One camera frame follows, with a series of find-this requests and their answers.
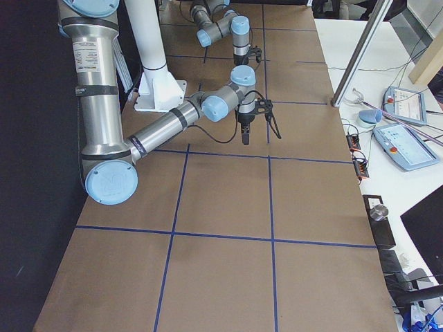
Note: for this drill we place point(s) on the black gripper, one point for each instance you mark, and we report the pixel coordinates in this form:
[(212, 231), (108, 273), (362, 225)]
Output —
[(241, 61), (245, 119)]

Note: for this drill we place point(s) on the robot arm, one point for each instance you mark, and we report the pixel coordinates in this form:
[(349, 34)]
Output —
[(108, 158), (216, 21)]

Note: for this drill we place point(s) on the black power strip far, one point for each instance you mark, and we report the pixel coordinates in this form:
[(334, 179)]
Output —
[(353, 142)]

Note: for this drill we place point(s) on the black power strip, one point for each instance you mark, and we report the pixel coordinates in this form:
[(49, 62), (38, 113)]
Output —
[(353, 142), (360, 163)]

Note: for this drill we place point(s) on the black power strip near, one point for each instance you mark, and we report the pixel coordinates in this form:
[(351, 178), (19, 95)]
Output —
[(360, 163)]

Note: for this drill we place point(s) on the teach pendant near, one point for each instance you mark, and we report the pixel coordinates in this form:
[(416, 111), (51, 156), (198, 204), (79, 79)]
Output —
[(405, 147)]

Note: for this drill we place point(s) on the teach pendant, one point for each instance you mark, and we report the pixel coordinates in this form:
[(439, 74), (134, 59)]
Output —
[(405, 105), (405, 147)]

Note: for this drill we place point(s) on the metal cup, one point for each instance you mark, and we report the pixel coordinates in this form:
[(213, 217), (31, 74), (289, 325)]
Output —
[(379, 212)]

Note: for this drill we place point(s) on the teach pendant far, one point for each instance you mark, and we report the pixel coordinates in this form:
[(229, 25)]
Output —
[(405, 105)]

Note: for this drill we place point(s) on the black monitor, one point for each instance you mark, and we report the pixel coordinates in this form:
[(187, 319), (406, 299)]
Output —
[(423, 223)]

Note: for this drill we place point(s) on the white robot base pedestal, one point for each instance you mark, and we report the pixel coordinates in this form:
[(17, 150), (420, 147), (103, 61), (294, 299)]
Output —
[(158, 91)]

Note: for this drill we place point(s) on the aluminium frame post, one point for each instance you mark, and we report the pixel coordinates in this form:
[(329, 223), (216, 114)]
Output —
[(379, 12)]

